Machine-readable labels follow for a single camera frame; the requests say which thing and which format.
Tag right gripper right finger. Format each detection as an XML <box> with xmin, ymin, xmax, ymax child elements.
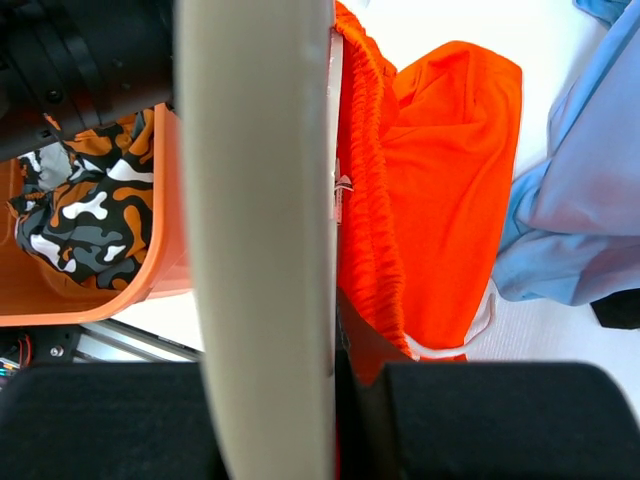
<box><xmin>335</xmin><ymin>293</ymin><xmax>639</xmax><ymax>479</ymax></box>

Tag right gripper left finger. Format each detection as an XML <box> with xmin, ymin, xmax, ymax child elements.
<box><xmin>1</xmin><ymin>363</ymin><xmax>225</xmax><ymax>479</ymax></box>

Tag camouflage patterned shorts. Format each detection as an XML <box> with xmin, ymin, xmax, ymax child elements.
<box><xmin>7</xmin><ymin>109</ymin><xmax>155</xmax><ymax>291</ymax></box>

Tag light blue shorts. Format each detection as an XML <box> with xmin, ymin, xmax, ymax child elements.
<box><xmin>492</xmin><ymin>1</ymin><xmax>639</xmax><ymax>306</ymax></box>

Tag bright orange shorts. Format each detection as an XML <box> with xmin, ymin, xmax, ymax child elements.
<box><xmin>335</xmin><ymin>3</ymin><xmax>522</xmax><ymax>361</ymax></box>

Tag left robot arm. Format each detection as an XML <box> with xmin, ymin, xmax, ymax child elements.
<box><xmin>1</xmin><ymin>0</ymin><xmax>179</xmax><ymax>161</ymax></box>

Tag black shorts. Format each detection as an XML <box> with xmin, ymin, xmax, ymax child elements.
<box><xmin>591</xmin><ymin>289</ymin><xmax>640</xmax><ymax>330</ymax></box>

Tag orange plastic basket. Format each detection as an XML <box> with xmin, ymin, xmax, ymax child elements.
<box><xmin>1</xmin><ymin>105</ymin><xmax>190</xmax><ymax>327</ymax></box>

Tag aluminium mounting rail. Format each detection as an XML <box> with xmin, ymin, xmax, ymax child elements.
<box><xmin>1</xmin><ymin>319</ymin><xmax>200</xmax><ymax>385</ymax></box>

